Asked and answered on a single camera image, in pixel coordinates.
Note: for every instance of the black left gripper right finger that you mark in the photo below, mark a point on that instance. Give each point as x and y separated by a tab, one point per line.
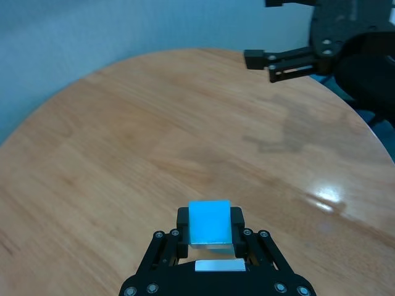
262	249

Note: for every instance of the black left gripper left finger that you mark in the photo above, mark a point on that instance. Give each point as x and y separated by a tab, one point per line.
160	249

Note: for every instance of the blue cube block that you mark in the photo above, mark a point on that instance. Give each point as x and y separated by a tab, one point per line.
210	223

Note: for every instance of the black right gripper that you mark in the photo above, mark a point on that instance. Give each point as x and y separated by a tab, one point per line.
330	21

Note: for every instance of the black office chair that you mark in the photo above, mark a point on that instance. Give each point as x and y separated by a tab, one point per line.
367	83

